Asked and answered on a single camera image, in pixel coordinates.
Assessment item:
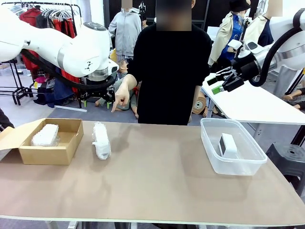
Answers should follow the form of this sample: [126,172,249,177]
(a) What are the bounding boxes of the white monitor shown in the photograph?
[207,26,221,41]

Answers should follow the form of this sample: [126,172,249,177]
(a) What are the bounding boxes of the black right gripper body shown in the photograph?
[232,53,261,81]

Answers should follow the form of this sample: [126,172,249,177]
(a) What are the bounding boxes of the person's right forearm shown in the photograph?
[122,73,138,93]

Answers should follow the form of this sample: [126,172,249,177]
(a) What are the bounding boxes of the navy cloth pile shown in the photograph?
[33,81,79,108]

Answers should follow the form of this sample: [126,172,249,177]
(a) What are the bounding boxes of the grey hanging cloth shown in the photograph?
[274,66,301,96]

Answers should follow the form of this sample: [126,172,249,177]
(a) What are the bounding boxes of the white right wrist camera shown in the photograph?
[227,39,253,59]

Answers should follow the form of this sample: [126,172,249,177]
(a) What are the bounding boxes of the unwrapped white alarm clock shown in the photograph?
[218,133,239,158]

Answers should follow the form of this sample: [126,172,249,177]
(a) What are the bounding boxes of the clear plastic container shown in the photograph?
[200,117,268,177]

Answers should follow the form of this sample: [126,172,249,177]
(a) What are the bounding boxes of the long red garment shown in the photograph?
[53,18,81,94]

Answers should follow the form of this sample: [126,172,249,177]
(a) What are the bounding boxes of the white table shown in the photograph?
[201,71,305,144]

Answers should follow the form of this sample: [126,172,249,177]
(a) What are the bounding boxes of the black plastic stool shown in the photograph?
[265,142,305,191]

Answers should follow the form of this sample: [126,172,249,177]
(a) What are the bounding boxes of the open brown cardboard box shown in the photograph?
[0,118,84,166]

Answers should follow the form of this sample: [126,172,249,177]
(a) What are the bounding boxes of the black bucket hat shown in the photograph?
[229,0,251,12]

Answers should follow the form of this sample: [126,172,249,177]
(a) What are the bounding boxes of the person in black sweater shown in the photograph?
[128,22,213,126]

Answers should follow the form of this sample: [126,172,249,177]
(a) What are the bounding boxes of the bystander's dark sleeve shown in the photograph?
[0,107,15,131]

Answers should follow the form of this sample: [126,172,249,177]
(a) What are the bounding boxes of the black hanging garment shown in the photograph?
[35,14,54,29]

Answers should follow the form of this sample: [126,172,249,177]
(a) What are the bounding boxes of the short red garment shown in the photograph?
[19,8,40,71]

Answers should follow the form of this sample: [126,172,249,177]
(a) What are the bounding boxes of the bubble-wrapped white clock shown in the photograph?
[30,123,60,147]
[91,121,112,160]

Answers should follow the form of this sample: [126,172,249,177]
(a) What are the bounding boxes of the brown paper roll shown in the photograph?
[192,92,208,117]

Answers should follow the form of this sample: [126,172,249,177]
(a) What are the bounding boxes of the white floor rail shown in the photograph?
[54,104,88,113]

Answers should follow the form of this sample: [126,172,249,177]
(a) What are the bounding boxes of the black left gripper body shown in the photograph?
[79,86,115,99]

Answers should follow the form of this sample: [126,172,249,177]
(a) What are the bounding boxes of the person's right hand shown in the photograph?
[111,82,131,113]

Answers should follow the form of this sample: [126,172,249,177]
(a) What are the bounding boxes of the mannequin parts in teal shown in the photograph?
[95,57,140,119]

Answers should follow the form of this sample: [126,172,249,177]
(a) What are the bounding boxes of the person in grey hoodie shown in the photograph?
[108,0,142,62]

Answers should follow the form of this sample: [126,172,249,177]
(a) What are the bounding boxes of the mannequin in beige coat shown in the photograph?
[208,0,251,72]

